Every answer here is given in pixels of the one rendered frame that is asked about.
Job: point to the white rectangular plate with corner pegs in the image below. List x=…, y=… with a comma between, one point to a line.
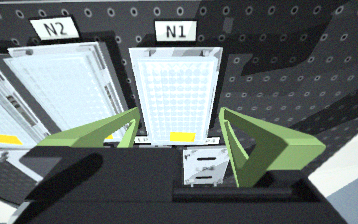
x=12, y=155

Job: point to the black perforated breadboard plate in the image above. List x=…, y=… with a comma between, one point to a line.
x=293, y=63

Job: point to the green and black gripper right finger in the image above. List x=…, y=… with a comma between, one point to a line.
x=277, y=147

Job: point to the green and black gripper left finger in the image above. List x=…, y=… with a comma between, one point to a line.
x=93, y=134

